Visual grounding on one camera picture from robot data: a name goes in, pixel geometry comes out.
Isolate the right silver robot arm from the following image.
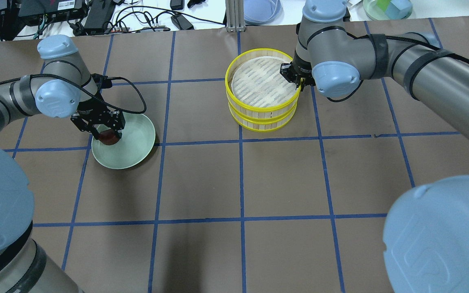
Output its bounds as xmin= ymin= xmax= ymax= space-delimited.
xmin=280 ymin=0 xmax=469 ymax=293

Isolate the light green plate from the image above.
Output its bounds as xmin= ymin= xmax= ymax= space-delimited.
xmin=91 ymin=113 xmax=156 ymax=169

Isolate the glass dish with blocks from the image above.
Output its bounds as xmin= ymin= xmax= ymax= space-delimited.
xmin=363 ymin=0 xmax=413 ymax=20

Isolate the aluminium frame post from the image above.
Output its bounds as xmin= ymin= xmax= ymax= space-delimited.
xmin=225 ymin=0 xmax=246 ymax=32

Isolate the centre yellow bamboo steamer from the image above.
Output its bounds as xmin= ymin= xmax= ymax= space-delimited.
xmin=228 ymin=104 xmax=297 ymax=132

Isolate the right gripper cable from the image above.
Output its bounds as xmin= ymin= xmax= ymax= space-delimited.
xmin=326 ymin=35 xmax=469 ymax=102

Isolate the side yellow bamboo steamer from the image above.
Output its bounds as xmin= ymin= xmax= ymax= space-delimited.
xmin=224 ymin=48 xmax=300 ymax=120

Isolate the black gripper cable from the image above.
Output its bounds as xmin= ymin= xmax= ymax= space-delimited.
xmin=0 ymin=75 xmax=147 ymax=115

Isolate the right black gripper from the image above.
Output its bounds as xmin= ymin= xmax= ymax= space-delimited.
xmin=279 ymin=62 xmax=316 ymax=92

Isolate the dark red bun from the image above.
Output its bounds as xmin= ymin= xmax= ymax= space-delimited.
xmin=99 ymin=129 xmax=119 ymax=145

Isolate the black power adapter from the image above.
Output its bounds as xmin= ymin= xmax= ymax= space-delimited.
xmin=83 ymin=0 xmax=115 ymax=35

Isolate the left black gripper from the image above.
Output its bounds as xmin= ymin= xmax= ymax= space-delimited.
xmin=70 ymin=100 xmax=125 ymax=140

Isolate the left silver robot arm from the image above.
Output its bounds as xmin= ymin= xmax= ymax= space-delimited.
xmin=0 ymin=35 xmax=125 ymax=293

